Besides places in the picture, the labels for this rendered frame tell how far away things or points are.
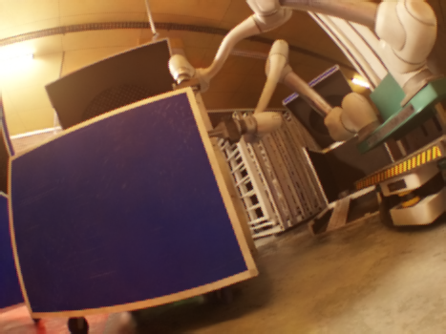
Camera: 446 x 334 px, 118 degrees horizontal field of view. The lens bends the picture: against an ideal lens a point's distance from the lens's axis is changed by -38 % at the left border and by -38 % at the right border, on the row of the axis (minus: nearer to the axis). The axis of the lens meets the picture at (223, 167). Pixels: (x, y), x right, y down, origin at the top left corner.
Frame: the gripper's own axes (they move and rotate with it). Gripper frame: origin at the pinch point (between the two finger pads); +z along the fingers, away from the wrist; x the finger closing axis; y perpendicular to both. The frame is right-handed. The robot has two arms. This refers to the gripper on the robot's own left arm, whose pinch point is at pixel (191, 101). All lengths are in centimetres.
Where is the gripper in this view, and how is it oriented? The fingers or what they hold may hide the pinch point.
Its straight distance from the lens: 101.3
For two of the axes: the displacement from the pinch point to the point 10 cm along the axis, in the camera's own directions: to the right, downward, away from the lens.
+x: 9.4, -3.0, 1.5
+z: 3.3, 8.4, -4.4
